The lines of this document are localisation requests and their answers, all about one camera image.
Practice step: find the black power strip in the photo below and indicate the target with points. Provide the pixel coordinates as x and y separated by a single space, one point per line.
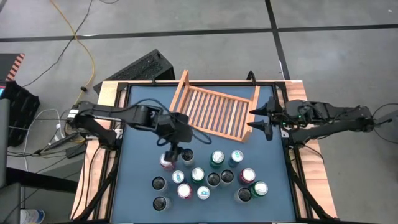
60 141

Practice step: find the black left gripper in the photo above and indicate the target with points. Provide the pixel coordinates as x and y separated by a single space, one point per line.
175 127

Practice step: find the black panel orange striped edge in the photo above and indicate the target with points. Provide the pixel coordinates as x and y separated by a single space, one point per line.
7 65

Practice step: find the black power adapter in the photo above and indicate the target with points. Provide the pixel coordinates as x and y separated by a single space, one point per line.
76 151

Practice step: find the white blue container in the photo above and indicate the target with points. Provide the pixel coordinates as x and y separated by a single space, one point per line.
32 216

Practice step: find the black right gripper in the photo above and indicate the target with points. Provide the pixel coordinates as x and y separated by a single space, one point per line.
280 118

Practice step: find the white Celsius Tropical Vibe can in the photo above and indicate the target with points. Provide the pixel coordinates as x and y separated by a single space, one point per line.
227 176
187 154

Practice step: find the green Sprite can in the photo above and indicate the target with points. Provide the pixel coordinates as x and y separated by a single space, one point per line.
198 174
260 188
217 157

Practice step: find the blue silver slim can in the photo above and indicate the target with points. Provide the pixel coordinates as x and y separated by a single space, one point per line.
203 193
237 156
178 176

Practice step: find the black plastic crate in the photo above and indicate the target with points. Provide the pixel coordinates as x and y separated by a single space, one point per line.
21 112

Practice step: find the grey cabinet panel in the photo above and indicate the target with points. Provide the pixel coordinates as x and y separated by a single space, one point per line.
3 140

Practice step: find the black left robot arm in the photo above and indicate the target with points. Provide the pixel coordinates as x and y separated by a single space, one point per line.
124 113

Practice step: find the wooden slatted shelf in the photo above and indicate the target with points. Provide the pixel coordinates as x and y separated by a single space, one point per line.
214 112

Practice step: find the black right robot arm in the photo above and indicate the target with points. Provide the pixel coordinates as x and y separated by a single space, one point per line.
326 112

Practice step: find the red Coca-Cola can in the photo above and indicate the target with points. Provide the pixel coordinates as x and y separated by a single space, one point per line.
184 190
248 175
166 167

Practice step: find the silver mounting bracket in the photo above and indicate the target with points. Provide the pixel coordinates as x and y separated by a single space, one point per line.
118 133
284 134

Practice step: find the black floor beam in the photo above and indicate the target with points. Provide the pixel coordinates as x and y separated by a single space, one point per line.
40 180

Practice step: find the blue grey table mat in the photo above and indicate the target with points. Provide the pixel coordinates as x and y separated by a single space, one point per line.
140 168

